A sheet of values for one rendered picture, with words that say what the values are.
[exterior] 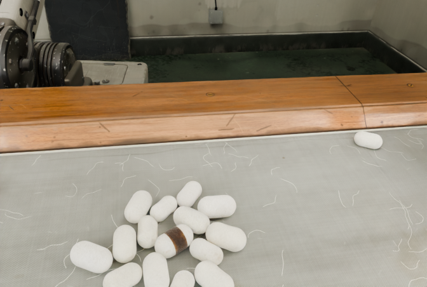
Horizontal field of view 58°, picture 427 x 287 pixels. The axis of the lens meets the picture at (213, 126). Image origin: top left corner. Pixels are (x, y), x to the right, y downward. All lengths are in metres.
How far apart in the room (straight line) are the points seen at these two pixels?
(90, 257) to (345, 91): 0.42
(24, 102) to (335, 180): 0.39
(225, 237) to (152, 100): 0.23
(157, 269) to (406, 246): 0.24
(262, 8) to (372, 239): 2.22
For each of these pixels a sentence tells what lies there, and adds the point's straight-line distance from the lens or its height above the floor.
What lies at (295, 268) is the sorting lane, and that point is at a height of 0.74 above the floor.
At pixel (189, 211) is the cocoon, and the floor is 0.76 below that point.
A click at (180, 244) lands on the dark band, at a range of 0.35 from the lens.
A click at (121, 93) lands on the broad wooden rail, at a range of 0.54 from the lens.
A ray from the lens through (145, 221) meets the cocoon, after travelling 0.36.
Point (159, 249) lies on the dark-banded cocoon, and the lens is 0.35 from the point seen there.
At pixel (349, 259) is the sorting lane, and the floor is 0.74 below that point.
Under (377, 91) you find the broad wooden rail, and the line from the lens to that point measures 0.62.
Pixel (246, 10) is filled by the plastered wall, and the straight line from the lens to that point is 2.52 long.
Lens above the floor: 1.03
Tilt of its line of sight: 35 degrees down
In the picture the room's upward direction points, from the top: 4 degrees clockwise
